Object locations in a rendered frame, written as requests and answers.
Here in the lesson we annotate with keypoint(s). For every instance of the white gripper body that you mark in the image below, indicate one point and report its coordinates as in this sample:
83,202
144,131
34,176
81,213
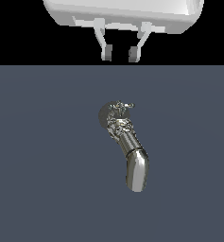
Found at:
123,11

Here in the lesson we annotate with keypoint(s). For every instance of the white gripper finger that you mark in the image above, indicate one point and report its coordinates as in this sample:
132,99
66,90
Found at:
101,38
141,41

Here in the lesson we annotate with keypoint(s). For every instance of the chrome faucet spout body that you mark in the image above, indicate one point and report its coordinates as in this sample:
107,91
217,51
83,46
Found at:
134,151

